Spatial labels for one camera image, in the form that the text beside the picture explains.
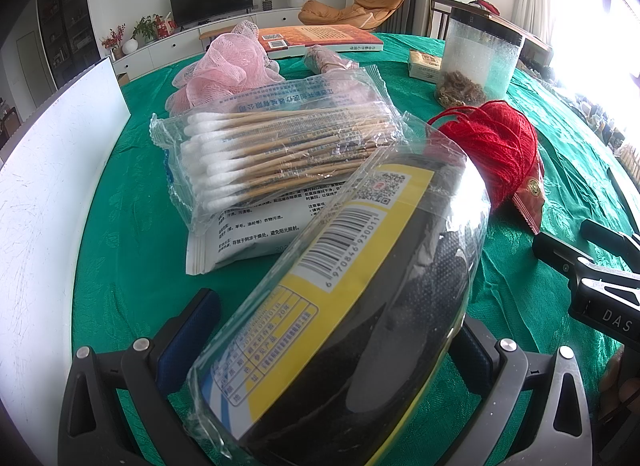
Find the white cardboard box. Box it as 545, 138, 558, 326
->
0, 56, 132, 466

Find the red yarn ball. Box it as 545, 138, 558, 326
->
427, 100, 541, 211

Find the white television cabinet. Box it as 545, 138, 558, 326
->
111, 6, 301, 81

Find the red flower arrangement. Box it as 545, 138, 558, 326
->
100, 24, 126, 60

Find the pink bath pouf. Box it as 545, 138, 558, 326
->
167, 20, 286, 114

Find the orange lounge chair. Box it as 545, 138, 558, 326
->
299, 0, 408, 30

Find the clear jar black lid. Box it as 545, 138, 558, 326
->
434, 6, 526, 109

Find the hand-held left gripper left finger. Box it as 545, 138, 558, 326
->
59, 288, 222, 466

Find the cotton swab packet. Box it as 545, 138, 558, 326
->
150, 66, 408, 229

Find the dark display cabinet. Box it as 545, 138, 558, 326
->
37, 0, 101, 91

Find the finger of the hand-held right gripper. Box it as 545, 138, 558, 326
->
580, 218, 640, 253
531, 232, 601, 279

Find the pink floral cloth bundle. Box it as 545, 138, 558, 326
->
302, 44, 361, 77

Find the black television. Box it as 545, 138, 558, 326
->
168, 0, 254, 29

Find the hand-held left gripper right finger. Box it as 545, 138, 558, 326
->
440, 321, 596, 466

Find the white printed pouch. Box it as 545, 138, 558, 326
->
185, 186, 358, 275

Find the green tablecloth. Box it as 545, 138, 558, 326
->
70, 30, 640, 466

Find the leafy green houseplant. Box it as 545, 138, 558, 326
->
132, 14, 161, 44

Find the person's right hand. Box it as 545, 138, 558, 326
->
597, 346, 640, 427

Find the dark red sachet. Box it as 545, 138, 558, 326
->
510, 171, 548, 235

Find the orange book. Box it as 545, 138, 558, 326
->
256, 23, 385, 59

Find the yellow blue Keweidi packet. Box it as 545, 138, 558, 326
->
182, 143, 493, 466

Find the small wooden bench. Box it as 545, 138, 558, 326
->
199, 24, 241, 41

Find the small beige box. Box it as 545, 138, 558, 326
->
407, 49, 446, 82

